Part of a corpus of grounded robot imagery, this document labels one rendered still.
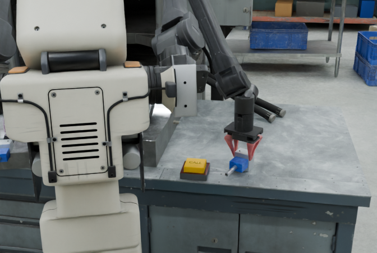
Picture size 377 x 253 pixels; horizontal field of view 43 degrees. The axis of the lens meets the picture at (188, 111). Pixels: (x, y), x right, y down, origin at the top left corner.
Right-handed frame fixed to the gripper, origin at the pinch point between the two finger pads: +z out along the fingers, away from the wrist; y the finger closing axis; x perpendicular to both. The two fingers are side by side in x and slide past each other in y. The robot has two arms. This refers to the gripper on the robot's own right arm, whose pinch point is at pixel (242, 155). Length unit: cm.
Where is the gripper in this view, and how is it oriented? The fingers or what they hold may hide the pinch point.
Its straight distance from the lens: 145.7
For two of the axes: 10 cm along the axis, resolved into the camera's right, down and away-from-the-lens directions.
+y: -8.4, -1.9, 5.0
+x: -5.4, 3.3, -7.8
